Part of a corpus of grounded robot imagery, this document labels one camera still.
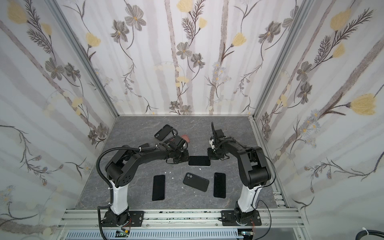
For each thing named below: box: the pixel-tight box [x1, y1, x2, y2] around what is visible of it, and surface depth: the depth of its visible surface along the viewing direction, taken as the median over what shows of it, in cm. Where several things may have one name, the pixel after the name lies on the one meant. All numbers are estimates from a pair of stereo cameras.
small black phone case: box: [154, 124, 173, 141], surface depth 113 cm
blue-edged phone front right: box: [213, 172, 226, 199], surface depth 86 cm
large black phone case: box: [183, 172, 210, 192], surface depth 88 cm
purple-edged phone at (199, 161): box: [187, 155, 211, 167], surface depth 95 cm
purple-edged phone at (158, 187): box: [152, 175, 165, 201], surface depth 86 cm
